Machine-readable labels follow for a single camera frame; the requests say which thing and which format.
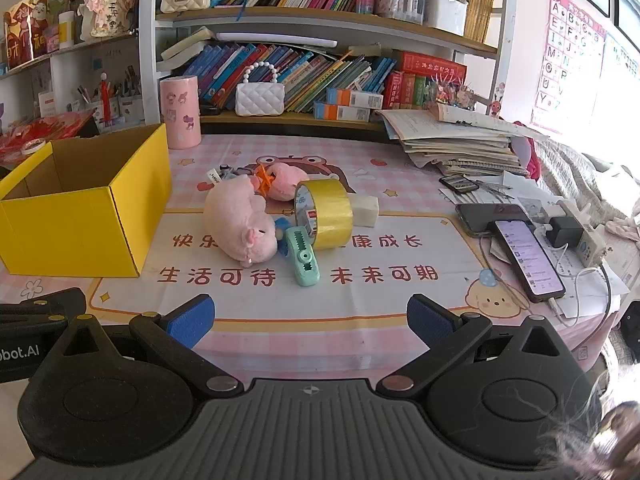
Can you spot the thick white book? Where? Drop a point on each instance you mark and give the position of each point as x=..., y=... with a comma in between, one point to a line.
x=187, y=45

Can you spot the red figurine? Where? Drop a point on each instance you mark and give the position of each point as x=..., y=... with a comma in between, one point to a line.
x=104, y=97

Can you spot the white quilted pearl handbag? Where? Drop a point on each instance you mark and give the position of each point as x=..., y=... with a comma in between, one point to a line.
x=260, y=97

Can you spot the row of red dictionaries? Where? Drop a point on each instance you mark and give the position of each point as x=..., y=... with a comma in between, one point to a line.
x=425, y=77

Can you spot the small blue plastic piece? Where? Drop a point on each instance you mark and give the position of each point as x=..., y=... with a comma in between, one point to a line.
x=281, y=225

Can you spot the floral rabbit doll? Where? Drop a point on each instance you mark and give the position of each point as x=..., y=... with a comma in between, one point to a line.
x=107, y=7

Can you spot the yellow tape roll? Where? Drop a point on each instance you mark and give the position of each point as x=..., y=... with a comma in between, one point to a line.
x=330, y=210

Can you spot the white cabinet shelf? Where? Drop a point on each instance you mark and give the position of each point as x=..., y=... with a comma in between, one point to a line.
x=60, y=67

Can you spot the white jar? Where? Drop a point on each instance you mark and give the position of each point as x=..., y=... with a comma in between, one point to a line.
x=66, y=27

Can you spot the small white tape roll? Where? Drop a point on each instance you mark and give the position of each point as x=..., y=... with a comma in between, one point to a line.
x=34, y=146

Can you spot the yellow cardboard box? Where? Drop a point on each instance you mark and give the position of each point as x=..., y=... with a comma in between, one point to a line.
x=75, y=230

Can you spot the white power strip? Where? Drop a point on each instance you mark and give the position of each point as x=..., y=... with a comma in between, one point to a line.
x=590, y=245

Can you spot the pink plush pig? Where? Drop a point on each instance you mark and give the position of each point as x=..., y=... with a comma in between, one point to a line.
x=235, y=215

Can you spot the white bookshelf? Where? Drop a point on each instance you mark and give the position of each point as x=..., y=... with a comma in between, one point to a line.
x=147, y=35

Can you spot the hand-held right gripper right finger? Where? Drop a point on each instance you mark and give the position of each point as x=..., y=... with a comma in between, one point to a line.
x=429, y=319

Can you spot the red paper decorations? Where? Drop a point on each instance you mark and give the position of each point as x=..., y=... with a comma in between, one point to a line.
x=55, y=127

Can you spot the orange and white carton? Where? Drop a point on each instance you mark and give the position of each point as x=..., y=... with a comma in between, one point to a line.
x=342, y=111
x=355, y=97

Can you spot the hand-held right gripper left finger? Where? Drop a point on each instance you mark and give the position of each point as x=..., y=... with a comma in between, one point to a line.
x=192, y=317

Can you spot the red festive decoration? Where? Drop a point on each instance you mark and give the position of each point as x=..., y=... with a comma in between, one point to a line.
x=30, y=30

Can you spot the row of orange books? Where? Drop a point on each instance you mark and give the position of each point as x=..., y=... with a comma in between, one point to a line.
x=481, y=2

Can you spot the row of leaning blue books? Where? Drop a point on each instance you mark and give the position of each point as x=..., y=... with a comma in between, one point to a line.
x=300, y=77

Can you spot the stack of papers and notebooks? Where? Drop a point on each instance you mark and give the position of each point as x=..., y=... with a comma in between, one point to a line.
x=460, y=140

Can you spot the dark smartphone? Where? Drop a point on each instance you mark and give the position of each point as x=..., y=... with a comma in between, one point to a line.
x=480, y=215

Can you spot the black charger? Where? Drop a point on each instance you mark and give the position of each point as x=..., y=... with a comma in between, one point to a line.
x=562, y=232

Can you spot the fuzzy pale fur trim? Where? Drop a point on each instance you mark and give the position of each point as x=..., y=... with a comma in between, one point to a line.
x=590, y=440

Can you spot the alphabet wall poster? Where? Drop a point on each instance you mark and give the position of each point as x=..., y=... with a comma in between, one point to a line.
x=565, y=60

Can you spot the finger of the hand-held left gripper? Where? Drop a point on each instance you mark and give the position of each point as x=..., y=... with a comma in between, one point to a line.
x=45, y=305

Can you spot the desktop pen holders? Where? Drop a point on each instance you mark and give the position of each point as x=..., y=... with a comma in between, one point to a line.
x=127, y=102

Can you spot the white paper tube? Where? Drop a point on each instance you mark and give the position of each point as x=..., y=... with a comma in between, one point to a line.
x=275, y=39

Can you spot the pink printed cylinder container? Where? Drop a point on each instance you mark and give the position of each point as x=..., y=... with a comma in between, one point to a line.
x=180, y=112

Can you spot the white foam block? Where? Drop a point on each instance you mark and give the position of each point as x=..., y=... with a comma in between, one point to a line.
x=365, y=210

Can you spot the grey patterned blanket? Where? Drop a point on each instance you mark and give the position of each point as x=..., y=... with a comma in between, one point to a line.
x=585, y=170

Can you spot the smartphone with lit screen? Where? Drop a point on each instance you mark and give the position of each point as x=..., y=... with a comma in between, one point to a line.
x=530, y=260

